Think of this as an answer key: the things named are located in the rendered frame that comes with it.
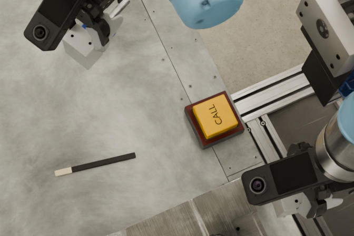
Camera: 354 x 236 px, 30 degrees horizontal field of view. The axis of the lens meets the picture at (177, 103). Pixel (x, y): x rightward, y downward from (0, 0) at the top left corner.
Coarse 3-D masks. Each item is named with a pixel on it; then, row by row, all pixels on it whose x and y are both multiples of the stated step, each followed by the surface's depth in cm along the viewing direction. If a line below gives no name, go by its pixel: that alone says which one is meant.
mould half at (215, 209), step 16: (208, 192) 103; (224, 192) 103; (240, 192) 103; (176, 208) 102; (192, 208) 102; (208, 208) 102; (224, 208) 102; (240, 208) 103; (256, 208) 103; (144, 224) 102; (160, 224) 102; (176, 224) 102; (192, 224) 102; (208, 224) 101; (224, 224) 102
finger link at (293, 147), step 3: (303, 141) 90; (291, 144) 91; (294, 144) 90; (297, 144) 89; (291, 147) 92; (294, 147) 90; (297, 147) 89; (300, 147) 89; (288, 150) 94; (291, 150) 92; (294, 150) 91; (288, 153) 94; (291, 153) 92; (294, 153) 91
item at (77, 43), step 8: (128, 0) 109; (120, 8) 109; (112, 16) 108; (72, 32) 104; (80, 32) 104; (64, 40) 104; (72, 40) 104; (80, 40) 104; (88, 40) 104; (64, 48) 107; (72, 48) 104; (80, 48) 103; (88, 48) 103; (72, 56) 108; (80, 56) 105; (88, 56) 104; (96, 56) 107; (88, 64) 106
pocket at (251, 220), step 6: (246, 216) 104; (252, 216) 104; (234, 222) 104; (240, 222) 105; (246, 222) 105; (252, 222) 105; (258, 222) 103; (234, 228) 104; (240, 228) 104; (246, 228) 104; (252, 228) 104; (258, 228) 104; (240, 234) 104; (246, 234) 104; (252, 234) 104; (258, 234) 104; (264, 234) 103
